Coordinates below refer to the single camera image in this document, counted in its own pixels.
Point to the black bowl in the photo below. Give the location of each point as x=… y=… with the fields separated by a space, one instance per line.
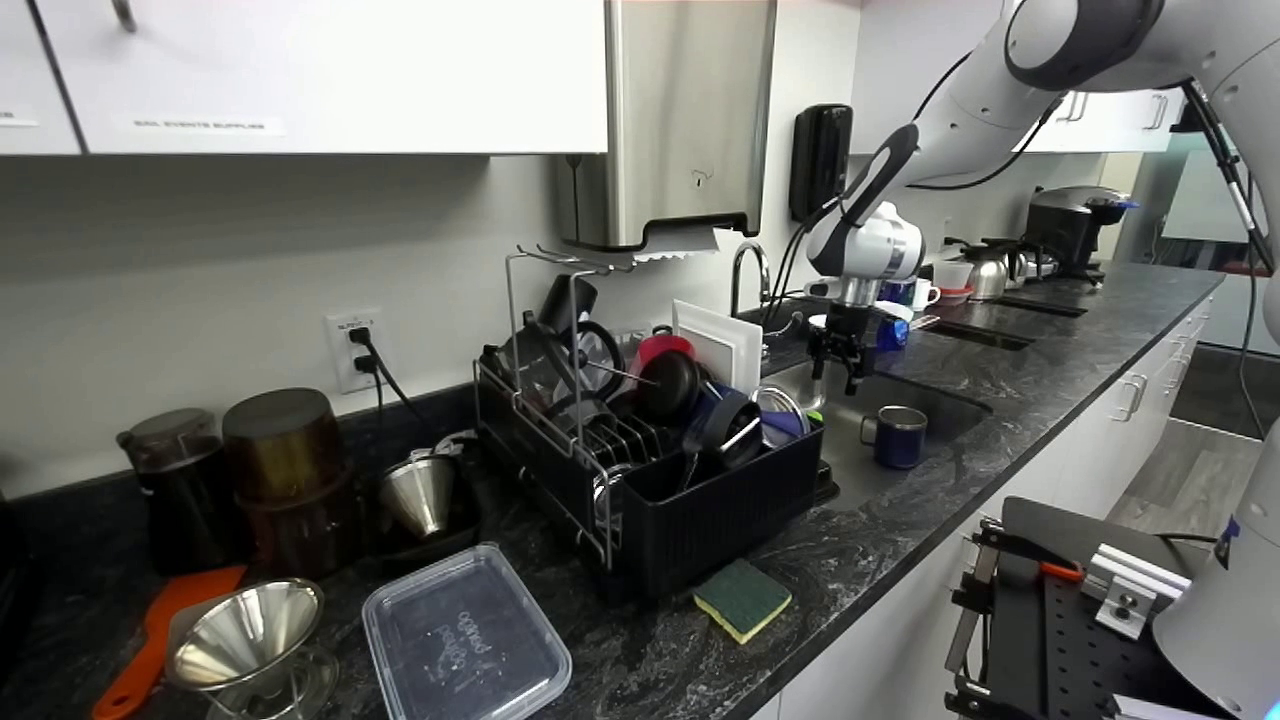
x=664 y=385

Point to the black counter mat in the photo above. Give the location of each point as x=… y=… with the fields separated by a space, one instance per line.
x=982 y=337
x=1043 y=305

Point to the blue bottle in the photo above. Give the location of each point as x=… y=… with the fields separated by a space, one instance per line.
x=899 y=334

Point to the dark blue steel-rimmed mug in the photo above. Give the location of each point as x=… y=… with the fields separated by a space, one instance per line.
x=902 y=442

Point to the stainless paper towel dispenser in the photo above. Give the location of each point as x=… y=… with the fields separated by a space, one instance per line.
x=680 y=123

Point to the aluminium extrusion bar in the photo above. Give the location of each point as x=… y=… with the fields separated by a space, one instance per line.
x=1134 y=574

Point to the brown stacked canister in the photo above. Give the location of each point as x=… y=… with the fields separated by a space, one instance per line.
x=284 y=454

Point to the round dark lid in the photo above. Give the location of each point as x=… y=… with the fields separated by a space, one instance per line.
x=601 y=356

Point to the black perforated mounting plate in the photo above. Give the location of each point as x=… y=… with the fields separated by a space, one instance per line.
x=1066 y=654

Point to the black dish drying rack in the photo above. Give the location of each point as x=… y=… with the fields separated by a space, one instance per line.
x=721 y=522

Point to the chrome sink faucet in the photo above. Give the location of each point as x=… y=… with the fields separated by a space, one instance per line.
x=732 y=280

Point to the steel cup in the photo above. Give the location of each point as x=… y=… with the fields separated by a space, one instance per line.
x=422 y=493

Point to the clear drinking glass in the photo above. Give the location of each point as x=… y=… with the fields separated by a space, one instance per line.
x=782 y=423

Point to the red bowl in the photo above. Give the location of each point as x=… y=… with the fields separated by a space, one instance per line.
x=662 y=346

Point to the green and yellow sponge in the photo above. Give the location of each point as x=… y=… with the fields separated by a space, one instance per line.
x=740 y=599

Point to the black clamp with orange tip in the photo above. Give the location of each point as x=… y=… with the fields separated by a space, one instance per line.
x=1023 y=549

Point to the black coffee machine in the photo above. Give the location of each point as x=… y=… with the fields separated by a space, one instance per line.
x=1066 y=233

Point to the orange spatula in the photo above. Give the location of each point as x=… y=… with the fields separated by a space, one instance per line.
x=162 y=626

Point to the dark floor mat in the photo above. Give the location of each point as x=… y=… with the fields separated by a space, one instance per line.
x=1225 y=395

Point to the white base cabinet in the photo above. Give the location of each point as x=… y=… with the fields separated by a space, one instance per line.
x=1066 y=466

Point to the stainless steel sink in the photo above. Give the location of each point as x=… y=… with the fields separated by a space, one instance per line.
x=955 y=408

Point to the white labelled wall cabinet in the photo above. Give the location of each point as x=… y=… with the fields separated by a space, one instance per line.
x=333 y=64

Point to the clear plastic container lid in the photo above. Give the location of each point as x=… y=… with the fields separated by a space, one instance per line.
x=465 y=640

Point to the black hanging cup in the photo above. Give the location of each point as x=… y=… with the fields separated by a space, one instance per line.
x=565 y=305

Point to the dark blue plate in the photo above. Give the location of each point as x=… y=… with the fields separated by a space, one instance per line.
x=726 y=427

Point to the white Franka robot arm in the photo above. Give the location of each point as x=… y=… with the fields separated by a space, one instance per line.
x=1095 y=40

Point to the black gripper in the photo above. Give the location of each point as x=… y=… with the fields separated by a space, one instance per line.
x=844 y=328

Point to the dark glass jar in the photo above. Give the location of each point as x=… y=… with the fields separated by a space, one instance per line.
x=181 y=485

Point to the white mug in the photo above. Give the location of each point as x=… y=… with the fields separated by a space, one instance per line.
x=920 y=292

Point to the large steel funnel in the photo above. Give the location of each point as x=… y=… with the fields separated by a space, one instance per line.
x=246 y=634

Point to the white wall power outlet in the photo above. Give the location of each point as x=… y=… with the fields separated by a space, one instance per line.
x=344 y=327

